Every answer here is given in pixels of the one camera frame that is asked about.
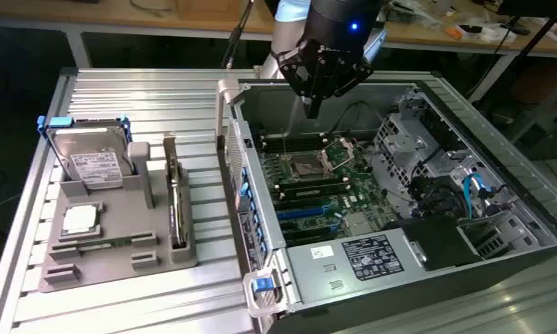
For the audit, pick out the graphics card with black fan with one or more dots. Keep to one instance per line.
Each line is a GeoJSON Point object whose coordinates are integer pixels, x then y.
{"type": "Point", "coordinates": [178, 202]}

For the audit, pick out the thin metal locking lever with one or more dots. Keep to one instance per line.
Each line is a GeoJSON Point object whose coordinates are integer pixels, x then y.
{"type": "Point", "coordinates": [285, 146]}

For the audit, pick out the black RAM slot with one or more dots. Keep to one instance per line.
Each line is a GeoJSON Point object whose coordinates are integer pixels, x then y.
{"type": "Point", "coordinates": [291, 139]}
{"type": "Point", "coordinates": [294, 147]}

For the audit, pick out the silver CPU chip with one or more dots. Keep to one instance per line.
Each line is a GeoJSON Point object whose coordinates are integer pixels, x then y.
{"type": "Point", "coordinates": [79, 219]}

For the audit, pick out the clear plastic bag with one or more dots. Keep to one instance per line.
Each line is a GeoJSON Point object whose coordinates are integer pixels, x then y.
{"type": "Point", "coordinates": [419, 12]}

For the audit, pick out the small orange box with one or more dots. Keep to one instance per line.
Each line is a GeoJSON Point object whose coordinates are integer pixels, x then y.
{"type": "Point", "coordinates": [451, 32]}

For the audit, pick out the green RAM stick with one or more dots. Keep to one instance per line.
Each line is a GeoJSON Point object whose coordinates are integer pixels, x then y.
{"type": "Point", "coordinates": [103, 242]}

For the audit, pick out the silver chipset heatsink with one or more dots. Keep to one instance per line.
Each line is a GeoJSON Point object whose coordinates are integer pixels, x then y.
{"type": "Point", "coordinates": [357, 224]}

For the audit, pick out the wooden workbench white frame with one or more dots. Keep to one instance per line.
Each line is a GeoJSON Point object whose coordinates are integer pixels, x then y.
{"type": "Point", "coordinates": [119, 15]}

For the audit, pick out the perforated metal drive cage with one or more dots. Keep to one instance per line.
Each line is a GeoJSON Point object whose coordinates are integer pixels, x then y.
{"type": "Point", "coordinates": [398, 153]}

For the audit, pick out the black monitor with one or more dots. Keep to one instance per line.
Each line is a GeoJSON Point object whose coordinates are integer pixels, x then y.
{"type": "Point", "coordinates": [522, 7]}

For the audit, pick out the black expansion slot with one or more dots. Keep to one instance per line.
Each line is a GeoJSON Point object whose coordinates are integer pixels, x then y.
{"type": "Point", "coordinates": [307, 229]}
{"type": "Point", "coordinates": [310, 237]}

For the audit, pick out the hard disk in blue caddy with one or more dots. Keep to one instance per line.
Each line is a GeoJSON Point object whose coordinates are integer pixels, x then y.
{"type": "Point", "coordinates": [91, 156]}

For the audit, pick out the grey parts rack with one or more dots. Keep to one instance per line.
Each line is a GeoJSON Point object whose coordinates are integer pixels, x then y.
{"type": "Point", "coordinates": [115, 215]}

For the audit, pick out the CPU socket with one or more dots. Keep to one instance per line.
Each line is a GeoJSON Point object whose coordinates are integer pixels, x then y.
{"type": "Point", "coordinates": [306, 168]}

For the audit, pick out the silver power supply with label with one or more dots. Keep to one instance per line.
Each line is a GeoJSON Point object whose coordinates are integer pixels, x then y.
{"type": "Point", "coordinates": [315, 275]}

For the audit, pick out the green motherboard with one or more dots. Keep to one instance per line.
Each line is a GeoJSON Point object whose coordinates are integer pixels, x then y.
{"type": "Point", "coordinates": [351, 198]}

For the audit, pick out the white and black device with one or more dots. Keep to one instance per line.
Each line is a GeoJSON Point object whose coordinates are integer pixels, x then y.
{"type": "Point", "coordinates": [475, 32]}

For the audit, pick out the black RAM stick with label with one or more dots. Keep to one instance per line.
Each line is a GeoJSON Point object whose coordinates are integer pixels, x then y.
{"type": "Point", "coordinates": [315, 192]}

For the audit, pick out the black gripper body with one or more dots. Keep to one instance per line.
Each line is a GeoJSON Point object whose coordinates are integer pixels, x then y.
{"type": "Point", "coordinates": [338, 24]}

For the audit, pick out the black plastic cover block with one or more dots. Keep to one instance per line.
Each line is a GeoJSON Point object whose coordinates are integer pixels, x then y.
{"type": "Point", "coordinates": [435, 243]}

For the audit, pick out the metal socket cover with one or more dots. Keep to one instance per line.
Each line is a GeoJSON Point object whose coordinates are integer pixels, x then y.
{"type": "Point", "coordinates": [337, 153]}

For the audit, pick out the open black PC case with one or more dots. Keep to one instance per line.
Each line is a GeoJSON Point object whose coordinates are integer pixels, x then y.
{"type": "Point", "coordinates": [398, 295]}

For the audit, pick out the blue case latch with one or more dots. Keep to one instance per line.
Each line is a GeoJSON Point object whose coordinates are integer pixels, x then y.
{"type": "Point", "coordinates": [261, 285]}

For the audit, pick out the metal disk bay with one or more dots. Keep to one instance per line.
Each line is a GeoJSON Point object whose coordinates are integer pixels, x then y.
{"type": "Point", "coordinates": [501, 236]}

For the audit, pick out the black tripod leg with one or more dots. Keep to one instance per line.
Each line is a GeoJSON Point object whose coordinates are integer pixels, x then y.
{"type": "Point", "coordinates": [539, 36]}

